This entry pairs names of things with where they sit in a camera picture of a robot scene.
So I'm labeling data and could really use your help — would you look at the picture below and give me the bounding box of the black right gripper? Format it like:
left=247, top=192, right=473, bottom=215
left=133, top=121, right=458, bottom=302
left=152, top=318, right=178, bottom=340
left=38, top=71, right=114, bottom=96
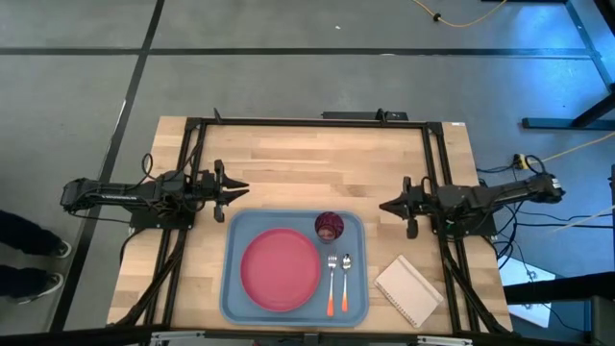
left=379, top=175, right=438, bottom=240

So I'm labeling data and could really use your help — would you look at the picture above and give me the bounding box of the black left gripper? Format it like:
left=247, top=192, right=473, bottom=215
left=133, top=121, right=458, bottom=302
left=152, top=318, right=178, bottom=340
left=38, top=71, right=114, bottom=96
left=193, top=159, right=251, bottom=224

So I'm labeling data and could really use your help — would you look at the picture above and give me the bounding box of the dark red cup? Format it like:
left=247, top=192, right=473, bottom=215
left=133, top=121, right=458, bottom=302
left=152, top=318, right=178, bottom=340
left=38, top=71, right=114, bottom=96
left=313, top=210, right=346, bottom=244

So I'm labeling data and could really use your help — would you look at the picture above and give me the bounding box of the silver spoon orange handle tip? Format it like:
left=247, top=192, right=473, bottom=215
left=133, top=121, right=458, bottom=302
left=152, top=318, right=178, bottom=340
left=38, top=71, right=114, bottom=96
left=340, top=253, right=354, bottom=313

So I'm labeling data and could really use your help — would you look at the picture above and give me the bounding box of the silver fork orange handle tip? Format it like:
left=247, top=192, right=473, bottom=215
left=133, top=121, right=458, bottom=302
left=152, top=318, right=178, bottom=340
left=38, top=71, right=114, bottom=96
left=326, top=253, right=338, bottom=318

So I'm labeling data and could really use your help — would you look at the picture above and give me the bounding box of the red round plate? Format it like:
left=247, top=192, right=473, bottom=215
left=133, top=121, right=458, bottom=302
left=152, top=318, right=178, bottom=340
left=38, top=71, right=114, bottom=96
left=239, top=227, right=323, bottom=313

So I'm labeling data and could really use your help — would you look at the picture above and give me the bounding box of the blue plastic tray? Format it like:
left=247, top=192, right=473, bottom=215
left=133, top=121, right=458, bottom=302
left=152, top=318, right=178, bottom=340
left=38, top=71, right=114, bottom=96
left=219, top=208, right=371, bottom=329

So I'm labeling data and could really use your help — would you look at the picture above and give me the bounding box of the beige spiral notebook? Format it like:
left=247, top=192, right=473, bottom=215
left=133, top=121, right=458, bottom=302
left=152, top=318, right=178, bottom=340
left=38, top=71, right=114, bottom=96
left=373, top=255, right=445, bottom=329

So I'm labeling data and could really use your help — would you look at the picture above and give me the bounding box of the black bar-shaped device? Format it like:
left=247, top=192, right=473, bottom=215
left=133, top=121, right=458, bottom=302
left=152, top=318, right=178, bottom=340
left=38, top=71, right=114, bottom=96
left=321, top=110, right=409, bottom=122

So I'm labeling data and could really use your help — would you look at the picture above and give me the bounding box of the white floor board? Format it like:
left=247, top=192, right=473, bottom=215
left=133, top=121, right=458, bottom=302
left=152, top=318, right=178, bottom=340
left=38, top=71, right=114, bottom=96
left=499, top=257, right=556, bottom=329

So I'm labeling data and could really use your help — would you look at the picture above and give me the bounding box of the black metal beam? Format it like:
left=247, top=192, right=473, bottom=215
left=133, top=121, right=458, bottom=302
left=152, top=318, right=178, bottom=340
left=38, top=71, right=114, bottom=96
left=503, top=271, right=615, bottom=305

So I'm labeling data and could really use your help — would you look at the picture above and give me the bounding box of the person's foot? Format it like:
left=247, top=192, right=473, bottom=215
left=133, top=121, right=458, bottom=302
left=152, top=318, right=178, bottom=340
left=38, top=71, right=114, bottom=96
left=0, top=210, right=73, bottom=260
left=0, top=263, right=65, bottom=306

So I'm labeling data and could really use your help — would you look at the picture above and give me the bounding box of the black overhead rig bar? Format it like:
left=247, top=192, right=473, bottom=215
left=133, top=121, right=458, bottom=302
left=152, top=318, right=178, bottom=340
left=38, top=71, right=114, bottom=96
left=0, top=325, right=615, bottom=346

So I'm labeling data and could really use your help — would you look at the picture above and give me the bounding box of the black metal stand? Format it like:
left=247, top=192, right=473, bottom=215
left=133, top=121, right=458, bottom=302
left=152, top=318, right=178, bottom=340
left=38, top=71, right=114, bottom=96
left=521, top=0, right=615, bottom=131

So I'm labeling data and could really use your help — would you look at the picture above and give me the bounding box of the grey box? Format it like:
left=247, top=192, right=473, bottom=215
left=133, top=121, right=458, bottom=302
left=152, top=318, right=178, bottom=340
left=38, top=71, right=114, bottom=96
left=590, top=295, right=615, bottom=346

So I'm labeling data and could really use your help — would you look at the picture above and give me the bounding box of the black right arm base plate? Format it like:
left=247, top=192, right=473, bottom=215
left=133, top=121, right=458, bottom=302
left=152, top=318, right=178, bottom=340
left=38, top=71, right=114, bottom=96
left=434, top=218, right=499, bottom=238

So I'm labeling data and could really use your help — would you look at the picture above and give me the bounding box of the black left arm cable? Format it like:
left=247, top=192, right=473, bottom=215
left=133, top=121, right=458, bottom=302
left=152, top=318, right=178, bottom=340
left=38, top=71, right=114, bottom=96
left=139, top=152, right=167, bottom=186

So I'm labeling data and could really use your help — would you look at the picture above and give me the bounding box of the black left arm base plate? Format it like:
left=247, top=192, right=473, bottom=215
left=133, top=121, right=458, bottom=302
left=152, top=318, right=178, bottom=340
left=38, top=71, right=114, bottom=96
left=128, top=210, right=197, bottom=231

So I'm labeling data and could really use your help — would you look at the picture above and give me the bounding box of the black metal table frame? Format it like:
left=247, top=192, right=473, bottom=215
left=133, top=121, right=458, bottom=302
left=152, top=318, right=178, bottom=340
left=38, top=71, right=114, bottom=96
left=109, top=108, right=513, bottom=336

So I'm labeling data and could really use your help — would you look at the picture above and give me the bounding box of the silver metal bracket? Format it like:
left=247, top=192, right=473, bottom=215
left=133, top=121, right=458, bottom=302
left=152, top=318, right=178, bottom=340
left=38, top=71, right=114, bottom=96
left=416, top=334, right=475, bottom=346
left=150, top=330, right=207, bottom=346

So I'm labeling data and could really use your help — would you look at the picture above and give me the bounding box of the cream floor cable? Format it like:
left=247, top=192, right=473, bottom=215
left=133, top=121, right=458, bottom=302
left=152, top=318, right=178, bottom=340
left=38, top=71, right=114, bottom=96
left=537, top=132, right=615, bottom=165

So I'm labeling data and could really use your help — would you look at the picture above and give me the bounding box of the yellow floor cable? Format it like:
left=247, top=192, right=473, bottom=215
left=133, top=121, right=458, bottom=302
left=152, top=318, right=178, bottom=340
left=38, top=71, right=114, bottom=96
left=410, top=0, right=508, bottom=29

